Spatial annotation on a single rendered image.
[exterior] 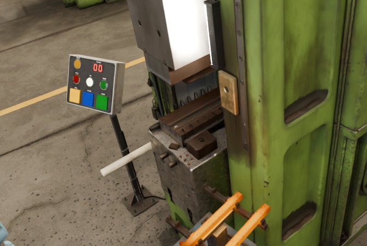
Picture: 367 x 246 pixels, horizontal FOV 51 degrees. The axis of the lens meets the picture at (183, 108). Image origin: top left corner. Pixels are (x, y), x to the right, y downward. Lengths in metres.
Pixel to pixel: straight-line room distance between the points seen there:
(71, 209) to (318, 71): 2.06
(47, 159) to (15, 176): 0.29
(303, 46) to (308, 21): 0.10
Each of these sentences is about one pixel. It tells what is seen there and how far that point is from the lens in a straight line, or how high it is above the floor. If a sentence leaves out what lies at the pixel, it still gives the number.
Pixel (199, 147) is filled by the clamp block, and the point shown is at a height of 0.98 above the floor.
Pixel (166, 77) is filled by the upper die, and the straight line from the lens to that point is 1.62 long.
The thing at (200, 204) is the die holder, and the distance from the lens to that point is 1.90.
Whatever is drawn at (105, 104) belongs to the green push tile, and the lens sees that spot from 2.09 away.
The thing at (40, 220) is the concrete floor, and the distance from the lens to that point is 3.07.
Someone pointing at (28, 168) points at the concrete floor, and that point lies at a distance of 3.54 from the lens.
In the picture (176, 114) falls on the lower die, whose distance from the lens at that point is 1.91.
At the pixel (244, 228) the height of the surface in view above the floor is 0.95.
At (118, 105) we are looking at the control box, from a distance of 2.10.
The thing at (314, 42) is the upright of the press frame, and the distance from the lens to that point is 1.59.
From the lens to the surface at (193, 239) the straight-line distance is 1.45.
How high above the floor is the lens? 2.14
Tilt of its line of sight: 36 degrees down
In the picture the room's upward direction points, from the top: 10 degrees counter-clockwise
